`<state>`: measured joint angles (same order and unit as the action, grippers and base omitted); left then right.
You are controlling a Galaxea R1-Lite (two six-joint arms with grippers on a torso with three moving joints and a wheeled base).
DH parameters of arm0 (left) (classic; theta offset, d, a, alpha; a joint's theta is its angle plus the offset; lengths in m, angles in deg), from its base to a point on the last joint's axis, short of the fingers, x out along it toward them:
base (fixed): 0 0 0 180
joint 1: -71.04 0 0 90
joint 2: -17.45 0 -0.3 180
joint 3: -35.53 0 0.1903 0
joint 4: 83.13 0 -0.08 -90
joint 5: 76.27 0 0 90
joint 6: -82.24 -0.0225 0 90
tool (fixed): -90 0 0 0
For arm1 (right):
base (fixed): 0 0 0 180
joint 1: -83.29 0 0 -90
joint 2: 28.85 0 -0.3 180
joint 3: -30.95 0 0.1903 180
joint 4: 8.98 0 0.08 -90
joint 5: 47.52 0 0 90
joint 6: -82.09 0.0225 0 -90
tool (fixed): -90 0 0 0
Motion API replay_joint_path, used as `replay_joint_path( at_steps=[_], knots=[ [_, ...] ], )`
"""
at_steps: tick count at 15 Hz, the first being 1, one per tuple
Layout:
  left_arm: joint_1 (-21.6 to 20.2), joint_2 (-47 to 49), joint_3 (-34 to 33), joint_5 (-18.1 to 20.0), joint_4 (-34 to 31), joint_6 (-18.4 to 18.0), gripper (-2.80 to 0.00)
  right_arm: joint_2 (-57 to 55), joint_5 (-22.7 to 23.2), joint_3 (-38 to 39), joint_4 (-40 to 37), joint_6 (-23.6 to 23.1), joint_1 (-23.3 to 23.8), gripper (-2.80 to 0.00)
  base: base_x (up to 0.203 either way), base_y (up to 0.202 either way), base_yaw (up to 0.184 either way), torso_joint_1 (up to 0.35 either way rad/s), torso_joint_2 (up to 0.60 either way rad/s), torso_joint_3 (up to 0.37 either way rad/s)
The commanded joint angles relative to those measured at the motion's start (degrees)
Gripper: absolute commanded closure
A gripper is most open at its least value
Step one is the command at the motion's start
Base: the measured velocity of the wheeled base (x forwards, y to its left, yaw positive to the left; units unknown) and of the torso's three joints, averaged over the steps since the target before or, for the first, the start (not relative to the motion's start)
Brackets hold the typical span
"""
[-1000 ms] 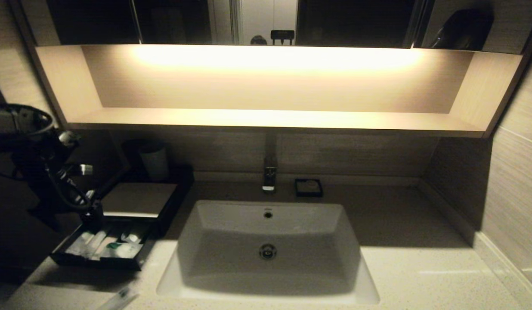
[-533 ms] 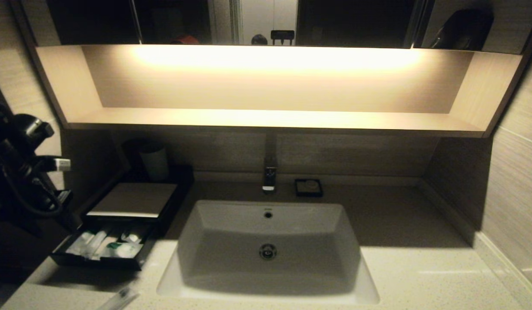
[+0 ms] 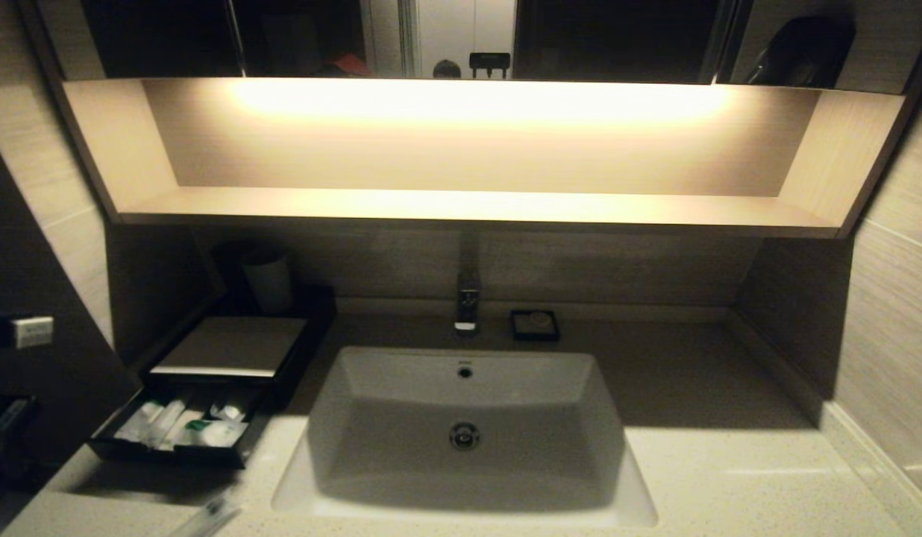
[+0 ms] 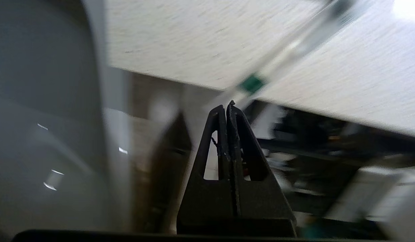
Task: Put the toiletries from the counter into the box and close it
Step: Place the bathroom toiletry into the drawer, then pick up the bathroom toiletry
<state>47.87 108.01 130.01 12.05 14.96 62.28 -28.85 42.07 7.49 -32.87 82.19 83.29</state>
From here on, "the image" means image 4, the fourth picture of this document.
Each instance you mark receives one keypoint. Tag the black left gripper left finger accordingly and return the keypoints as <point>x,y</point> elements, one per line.
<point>204,198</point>

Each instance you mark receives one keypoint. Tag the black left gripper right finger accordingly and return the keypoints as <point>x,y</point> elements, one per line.
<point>261,198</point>

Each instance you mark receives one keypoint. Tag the clear toothbrush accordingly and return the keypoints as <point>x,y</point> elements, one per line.
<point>251,84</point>

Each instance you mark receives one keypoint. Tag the teal cylinder part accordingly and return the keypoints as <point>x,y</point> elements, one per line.
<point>313,230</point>

